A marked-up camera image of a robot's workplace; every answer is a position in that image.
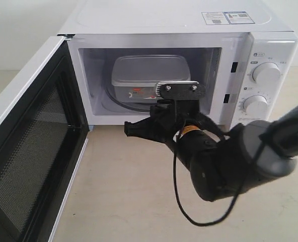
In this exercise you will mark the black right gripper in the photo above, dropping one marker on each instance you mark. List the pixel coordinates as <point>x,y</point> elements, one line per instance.
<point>167,117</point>

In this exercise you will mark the white lidded plastic container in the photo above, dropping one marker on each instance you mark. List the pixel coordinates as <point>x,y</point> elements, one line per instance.
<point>135,77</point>

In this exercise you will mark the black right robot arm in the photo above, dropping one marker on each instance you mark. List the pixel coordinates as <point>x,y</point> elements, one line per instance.
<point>221,164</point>

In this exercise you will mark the white Midea microwave body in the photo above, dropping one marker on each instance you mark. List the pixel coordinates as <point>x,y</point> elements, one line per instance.
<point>220,57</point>

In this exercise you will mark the lower white timer knob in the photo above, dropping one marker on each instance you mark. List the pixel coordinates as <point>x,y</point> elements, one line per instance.
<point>256,104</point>

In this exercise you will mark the glass turntable plate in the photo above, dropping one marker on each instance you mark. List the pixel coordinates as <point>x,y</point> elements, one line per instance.
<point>129,103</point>

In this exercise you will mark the upper white control knob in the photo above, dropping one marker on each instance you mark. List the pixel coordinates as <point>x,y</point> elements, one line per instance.
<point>266,73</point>

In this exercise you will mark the warning label sticker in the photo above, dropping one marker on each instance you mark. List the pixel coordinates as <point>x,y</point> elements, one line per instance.
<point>227,18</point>

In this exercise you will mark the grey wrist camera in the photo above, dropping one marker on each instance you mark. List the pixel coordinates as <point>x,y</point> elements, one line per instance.
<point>180,90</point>

